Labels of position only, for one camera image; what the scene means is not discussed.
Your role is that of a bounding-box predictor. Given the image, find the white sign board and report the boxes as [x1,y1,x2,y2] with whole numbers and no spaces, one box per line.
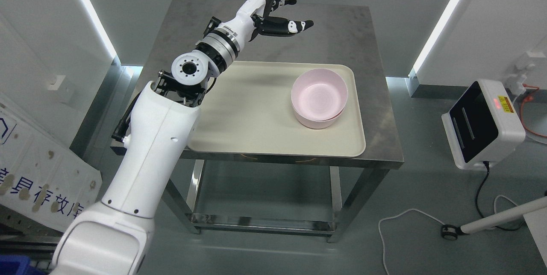
[0,97,102,236]

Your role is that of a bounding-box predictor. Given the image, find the blue bin corner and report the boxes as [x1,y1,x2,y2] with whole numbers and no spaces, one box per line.
[0,255,45,275]

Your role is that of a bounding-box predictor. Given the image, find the white stand leg with caster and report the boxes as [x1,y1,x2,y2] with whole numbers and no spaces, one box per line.
[440,197,547,240]

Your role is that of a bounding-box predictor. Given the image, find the pink bowl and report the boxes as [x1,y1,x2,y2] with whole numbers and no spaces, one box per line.
[292,106,345,129]
[291,68,349,121]

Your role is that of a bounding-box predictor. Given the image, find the white wall socket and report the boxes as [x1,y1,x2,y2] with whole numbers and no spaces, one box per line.
[505,51,547,96]

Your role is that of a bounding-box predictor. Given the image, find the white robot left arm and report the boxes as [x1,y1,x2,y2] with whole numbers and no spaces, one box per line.
[52,18,253,275]

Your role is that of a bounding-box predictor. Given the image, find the white black box device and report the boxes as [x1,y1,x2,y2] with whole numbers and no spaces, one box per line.
[441,79,526,170]

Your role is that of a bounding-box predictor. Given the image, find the white floor cable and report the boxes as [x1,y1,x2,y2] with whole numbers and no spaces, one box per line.
[378,195,518,275]

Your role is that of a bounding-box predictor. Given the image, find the orange cable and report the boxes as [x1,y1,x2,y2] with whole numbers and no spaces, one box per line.
[518,85,547,139]

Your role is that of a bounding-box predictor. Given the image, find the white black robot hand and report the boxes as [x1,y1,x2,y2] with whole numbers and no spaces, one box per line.
[225,0,313,43]

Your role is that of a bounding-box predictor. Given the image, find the beige plastic tray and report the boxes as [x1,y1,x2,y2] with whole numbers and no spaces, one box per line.
[188,61,367,158]

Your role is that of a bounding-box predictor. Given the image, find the black power cable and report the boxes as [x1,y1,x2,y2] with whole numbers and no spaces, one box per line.
[474,161,525,231]

